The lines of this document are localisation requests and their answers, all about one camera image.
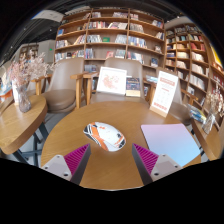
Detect orange book display stand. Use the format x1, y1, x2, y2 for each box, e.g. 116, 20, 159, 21
0, 63, 14, 103

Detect round wooden side table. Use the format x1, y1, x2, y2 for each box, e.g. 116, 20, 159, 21
191, 118, 224, 162
0, 94, 51, 164

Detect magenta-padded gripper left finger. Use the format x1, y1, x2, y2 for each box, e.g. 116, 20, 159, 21
41, 143, 92, 186

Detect distant wooden bookshelf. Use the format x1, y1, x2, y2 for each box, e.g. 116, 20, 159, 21
18, 42, 39, 63

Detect white ceiling air vent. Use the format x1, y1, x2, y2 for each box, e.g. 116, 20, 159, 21
33, 9, 64, 23

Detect flat blue books on armrest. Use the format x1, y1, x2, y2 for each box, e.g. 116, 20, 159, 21
144, 74, 159, 84

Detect small white table card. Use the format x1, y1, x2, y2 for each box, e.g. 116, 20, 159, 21
11, 88, 20, 106

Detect curved wooden bookshelf with books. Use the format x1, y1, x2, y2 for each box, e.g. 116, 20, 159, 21
163, 21, 224, 111

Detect glass vase with pink flowers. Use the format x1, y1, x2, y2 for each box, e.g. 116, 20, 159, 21
7, 51, 51, 114

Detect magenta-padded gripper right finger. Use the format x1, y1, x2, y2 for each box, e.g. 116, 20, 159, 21
131, 143, 183, 186

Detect white framed floral picture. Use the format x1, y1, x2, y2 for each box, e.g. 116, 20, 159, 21
96, 66, 128, 96

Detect glass vase with beige flowers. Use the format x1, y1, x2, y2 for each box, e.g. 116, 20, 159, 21
201, 83, 224, 135

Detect stack of blue books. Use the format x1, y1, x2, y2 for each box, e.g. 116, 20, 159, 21
186, 103, 208, 124

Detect white orange patterned computer mouse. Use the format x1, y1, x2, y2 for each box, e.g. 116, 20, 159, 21
83, 121, 127, 153

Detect pink blue gradient mouse pad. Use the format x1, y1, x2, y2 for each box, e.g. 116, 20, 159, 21
140, 123, 202, 168

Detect dark cover book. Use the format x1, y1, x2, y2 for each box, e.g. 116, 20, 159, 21
125, 77, 142, 98

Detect wide wooden bookshelf with books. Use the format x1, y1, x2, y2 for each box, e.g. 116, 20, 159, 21
53, 7, 167, 73

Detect white sign on wooden base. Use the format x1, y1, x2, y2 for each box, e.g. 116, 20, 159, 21
149, 70, 180, 119

